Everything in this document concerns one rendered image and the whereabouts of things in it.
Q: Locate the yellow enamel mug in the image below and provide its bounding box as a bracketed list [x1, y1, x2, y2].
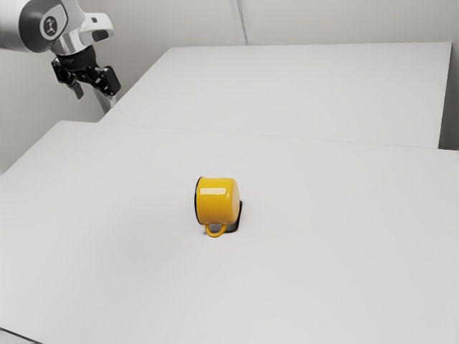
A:
[194, 176, 242, 239]

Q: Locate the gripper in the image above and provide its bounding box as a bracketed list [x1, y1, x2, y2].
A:
[50, 47, 122, 100]

